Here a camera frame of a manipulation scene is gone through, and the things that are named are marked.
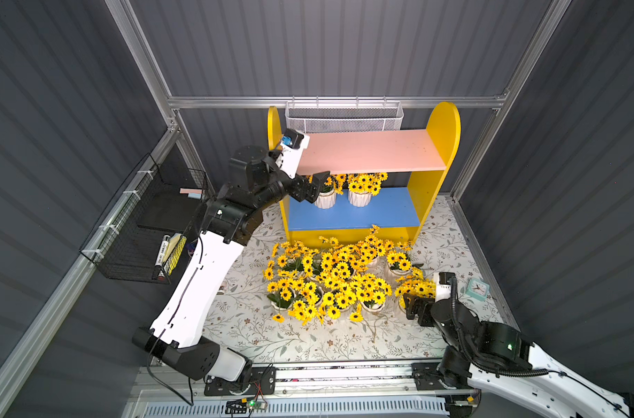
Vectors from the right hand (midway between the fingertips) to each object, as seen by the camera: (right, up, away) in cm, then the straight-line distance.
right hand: (420, 299), depth 73 cm
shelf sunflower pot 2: (-14, +34, +16) cm, 40 cm away
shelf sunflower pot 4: (-40, 0, +4) cm, 40 cm away
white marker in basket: (-71, +14, -3) cm, 72 cm away
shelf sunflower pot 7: (-11, +11, +14) cm, 21 cm away
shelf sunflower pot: (-26, +30, +21) cm, 45 cm away
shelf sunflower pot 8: (-32, -3, +3) cm, 32 cm away
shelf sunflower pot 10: (-13, +1, +4) cm, 14 cm away
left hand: (-31, +36, -12) cm, 49 cm away
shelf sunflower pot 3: (0, +3, +3) cm, 4 cm away
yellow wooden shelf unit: (-18, +25, +25) cm, 40 cm away
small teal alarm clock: (+26, -2, +16) cm, 31 cm away
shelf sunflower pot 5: (-31, +8, +8) cm, 33 cm away
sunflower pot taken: (-40, +7, +18) cm, 44 cm away
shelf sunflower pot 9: (-23, -1, +2) cm, 23 cm away
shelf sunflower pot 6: (-23, +9, +8) cm, 26 cm away
